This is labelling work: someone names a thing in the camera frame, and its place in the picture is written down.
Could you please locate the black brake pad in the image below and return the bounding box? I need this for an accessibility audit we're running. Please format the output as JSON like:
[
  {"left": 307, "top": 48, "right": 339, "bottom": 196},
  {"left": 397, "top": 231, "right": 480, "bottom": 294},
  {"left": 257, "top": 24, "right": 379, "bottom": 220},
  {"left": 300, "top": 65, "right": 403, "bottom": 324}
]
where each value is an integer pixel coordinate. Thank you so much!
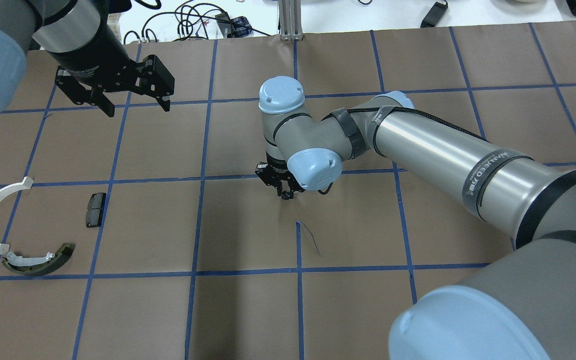
[{"left": 85, "top": 192, "right": 106, "bottom": 228}]

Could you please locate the olive brake shoe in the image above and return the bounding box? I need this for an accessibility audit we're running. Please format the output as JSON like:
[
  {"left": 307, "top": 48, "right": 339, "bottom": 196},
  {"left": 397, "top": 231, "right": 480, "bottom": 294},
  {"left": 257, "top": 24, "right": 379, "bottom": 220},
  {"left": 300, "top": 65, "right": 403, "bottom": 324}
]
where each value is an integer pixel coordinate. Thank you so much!
[{"left": 1, "top": 243, "right": 76, "bottom": 277}]

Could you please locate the black power adapter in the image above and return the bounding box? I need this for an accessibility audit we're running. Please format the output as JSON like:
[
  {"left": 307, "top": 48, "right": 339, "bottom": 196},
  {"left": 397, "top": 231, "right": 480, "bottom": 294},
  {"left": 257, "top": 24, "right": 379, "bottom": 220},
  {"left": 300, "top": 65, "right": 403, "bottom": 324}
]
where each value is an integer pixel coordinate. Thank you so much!
[{"left": 420, "top": 0, "right": 449, "bottom": 28}]

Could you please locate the aluminium frame post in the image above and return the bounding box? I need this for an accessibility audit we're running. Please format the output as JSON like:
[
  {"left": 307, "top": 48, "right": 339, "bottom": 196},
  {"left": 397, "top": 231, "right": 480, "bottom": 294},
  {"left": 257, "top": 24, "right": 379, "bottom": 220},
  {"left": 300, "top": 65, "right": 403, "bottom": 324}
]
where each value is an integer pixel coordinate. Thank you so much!
[{"left": 278, "top": 0, "right": 304, "bottom": 41}]

